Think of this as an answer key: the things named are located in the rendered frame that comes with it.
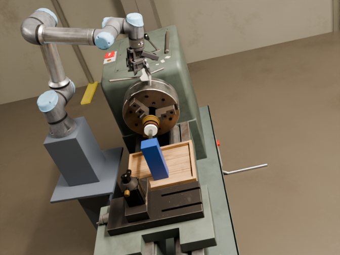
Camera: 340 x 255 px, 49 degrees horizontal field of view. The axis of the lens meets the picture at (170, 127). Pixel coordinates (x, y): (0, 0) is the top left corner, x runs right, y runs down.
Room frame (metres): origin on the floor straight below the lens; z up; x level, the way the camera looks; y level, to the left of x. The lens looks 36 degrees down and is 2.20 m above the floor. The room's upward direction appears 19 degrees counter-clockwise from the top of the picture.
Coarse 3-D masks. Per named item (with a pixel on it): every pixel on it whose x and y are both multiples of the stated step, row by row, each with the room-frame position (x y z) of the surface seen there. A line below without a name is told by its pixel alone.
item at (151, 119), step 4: (148, 116) 1.66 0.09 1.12; (152, 116) 1.65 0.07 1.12; (144, 120) 1.65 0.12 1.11; (148, 120) 1.63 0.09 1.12; (152, 120) 1.62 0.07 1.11; (156, 120) 1.63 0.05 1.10; (144, 124) 1.62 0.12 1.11; (148, 124) 1.60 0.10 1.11; (156, 124) 1.61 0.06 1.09; (144, 128) 1.61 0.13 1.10
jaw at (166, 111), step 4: (176, 104) 1.72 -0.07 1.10; (156, 108) 1.74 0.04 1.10; (160, 108) 1.73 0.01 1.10; (164, 108) 1.72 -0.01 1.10; (168, 108) 1.70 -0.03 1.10; (172, 108) 1.69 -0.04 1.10; (176, 108) 1.72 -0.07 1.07; (156, 112) 1.71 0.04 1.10; (160, 112) 1.69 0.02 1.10; (164, 112) 1.68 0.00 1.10; (168, 112) 1.69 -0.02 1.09; (172, 112) 1.68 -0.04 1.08; (156, 116) 1.67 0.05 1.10; (160, 116) 1.65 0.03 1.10; (164, 116) 1.68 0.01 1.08; (160, 120) 1.65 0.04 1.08
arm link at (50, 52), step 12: (36, 12) 1.93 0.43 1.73; (48, 12) 1.94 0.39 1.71; (48, 24) 1.88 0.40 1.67; (48, 48) 1.91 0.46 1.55; (48, 60) 1.92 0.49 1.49; (60, 60) 1.95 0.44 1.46; (48, 72) 1.94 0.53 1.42; (60, 72) 1.93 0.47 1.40; (60, 84) 1.92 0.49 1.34; (72, 84) 2.00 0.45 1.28; (72, 96) 1.98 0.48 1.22
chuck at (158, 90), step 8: (136, 88) 1.79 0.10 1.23; (144, 88) 1.76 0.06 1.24; (152, 88) 1.74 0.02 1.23; (160, 88) 1.75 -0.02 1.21; (168, 88) 1.79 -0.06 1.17; (128, 96) 1.79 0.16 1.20; (136, 96) 1.75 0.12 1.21; (144, 96) 1.74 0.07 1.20; (152, 96) 1.74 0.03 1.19; (160, 96) 1.73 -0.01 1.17; (168, 96) 1.72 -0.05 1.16; (176, 96) 1.78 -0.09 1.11; (128, 104) 1.76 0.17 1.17; (144, 104) 1.75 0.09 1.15; (152, 104) 1.74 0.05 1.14; (160, 104) 1.73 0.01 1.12; (168, 104) 1.72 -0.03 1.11; (128, 112) 1.76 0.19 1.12; (152, 112) 1.82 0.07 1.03; (176, 112) 1.72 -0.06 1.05; (128, 120) 1.76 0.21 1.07; (136, 120) 1.76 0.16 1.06; (168, 120) 1.73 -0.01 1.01; (176, 120) 1.72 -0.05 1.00; (136, 128) 1.76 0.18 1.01; (160, 128) 1.74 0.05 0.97; (168, 128) 1.73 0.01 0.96
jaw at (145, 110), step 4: (132, 96) 1.75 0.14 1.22; (128, 100) 1.76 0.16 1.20; (132, 100) 1.75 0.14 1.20; (136, 100) 1.74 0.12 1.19; (132, 104) 1.71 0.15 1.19; (136, 104) 1.71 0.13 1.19; (140, 104) 1.73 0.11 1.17; (136, 108) 1.71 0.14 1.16; (140, 108) 1.69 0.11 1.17; (144, 108) 1.71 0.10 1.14; (148, 108) 1.74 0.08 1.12; (136, 112) 1.69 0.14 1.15; (140, 112) 1.69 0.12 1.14; (144, 112) 1.68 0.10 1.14; (148, 112) 1.70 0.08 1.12; (140, 116) 1.68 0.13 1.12; (144, 116) 1.67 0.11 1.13
